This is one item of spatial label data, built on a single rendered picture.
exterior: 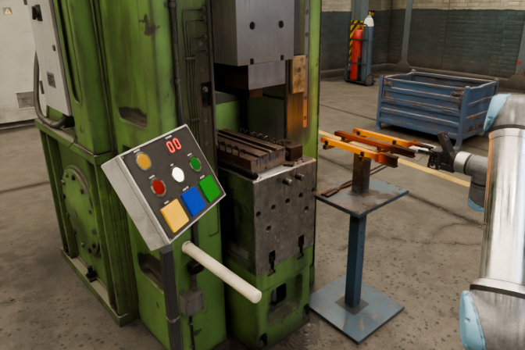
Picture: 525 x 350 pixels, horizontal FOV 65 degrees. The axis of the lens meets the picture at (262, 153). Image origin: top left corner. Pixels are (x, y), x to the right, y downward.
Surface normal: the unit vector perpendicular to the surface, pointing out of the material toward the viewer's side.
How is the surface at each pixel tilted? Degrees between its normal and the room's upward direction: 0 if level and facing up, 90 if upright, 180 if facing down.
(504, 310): 51
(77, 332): 0
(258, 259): 90
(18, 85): 90
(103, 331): 0
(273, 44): 90
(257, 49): 90
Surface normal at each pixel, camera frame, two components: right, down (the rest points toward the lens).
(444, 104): -0.78, 0.21
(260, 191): 0.67, 0.24
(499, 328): -0.31, -0.35
